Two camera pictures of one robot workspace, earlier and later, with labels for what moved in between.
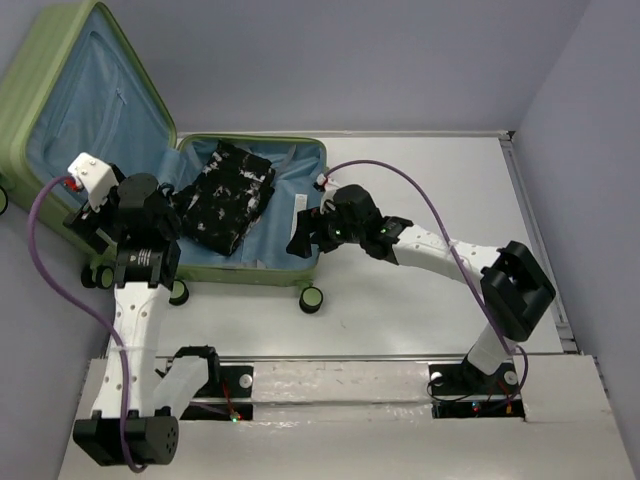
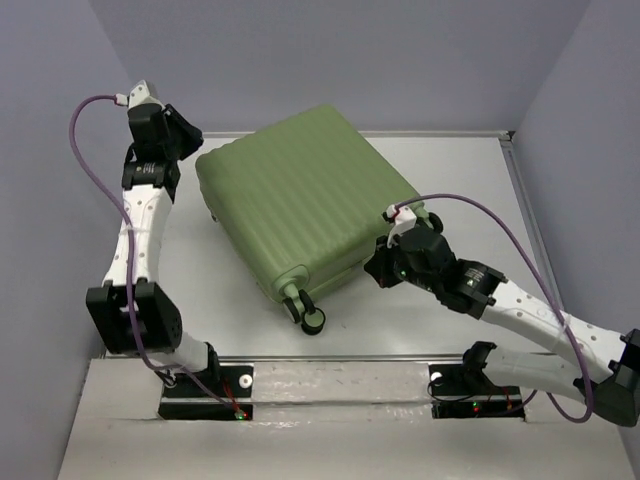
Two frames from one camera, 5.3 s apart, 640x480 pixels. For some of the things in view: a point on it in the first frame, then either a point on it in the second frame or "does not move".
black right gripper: [311, 221] -> [378, 266]
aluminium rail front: [342, 358] does not move
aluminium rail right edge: [537, 233] does not move
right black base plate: [462, 391] does not move
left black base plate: [232, 382] does not move
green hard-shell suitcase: [71, 85] -> [305, 199]
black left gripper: [85, 222] -> [193, 133]
